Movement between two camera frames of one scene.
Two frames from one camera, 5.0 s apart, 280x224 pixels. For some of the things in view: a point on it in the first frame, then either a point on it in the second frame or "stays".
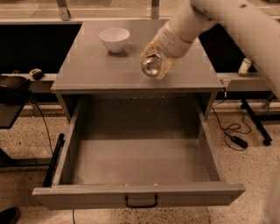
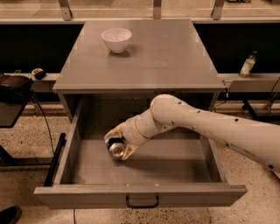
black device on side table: [13, 88] stays
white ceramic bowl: [115, 38] stays
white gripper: [171, 44] -> [130, 130]
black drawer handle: [141, 206] stays
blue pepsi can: [151, 65] -> [115, 146]
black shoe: [10, 215] stays
